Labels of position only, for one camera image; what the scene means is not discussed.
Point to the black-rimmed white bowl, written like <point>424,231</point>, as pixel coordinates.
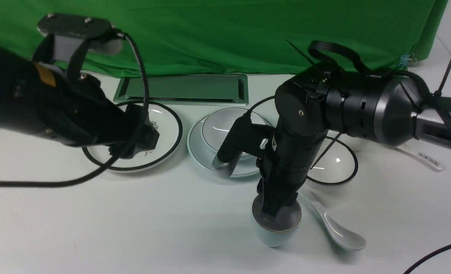
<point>335,164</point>

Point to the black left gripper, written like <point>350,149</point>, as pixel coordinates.
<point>84,117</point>

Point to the pale blue plate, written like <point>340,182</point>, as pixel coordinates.
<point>247,163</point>

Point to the white spoon with label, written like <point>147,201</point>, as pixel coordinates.
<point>425,159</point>

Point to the pale blue ceramic spoon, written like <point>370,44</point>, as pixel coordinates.
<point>344,238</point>

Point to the illustrated black-rimmed plate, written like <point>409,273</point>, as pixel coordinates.
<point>170,128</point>

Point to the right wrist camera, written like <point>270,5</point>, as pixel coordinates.
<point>244,136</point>

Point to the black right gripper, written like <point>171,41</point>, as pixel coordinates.
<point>285,165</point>

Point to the pale blue cup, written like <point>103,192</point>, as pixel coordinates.
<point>278,231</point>

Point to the blue binder clip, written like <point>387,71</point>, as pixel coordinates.
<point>407,60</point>

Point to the green backdrop cloth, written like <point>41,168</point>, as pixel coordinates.
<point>247,36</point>

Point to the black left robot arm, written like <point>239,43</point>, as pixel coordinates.
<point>38,99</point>

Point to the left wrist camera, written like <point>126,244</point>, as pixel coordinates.
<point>69,37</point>

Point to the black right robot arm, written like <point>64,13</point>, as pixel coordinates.
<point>389,109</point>

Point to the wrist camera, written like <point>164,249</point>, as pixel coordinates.
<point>244,136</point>
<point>69,37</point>

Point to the pale blue bowl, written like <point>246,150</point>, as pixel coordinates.
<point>214,129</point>

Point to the metal table cable hatch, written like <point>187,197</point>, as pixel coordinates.
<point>200,89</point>

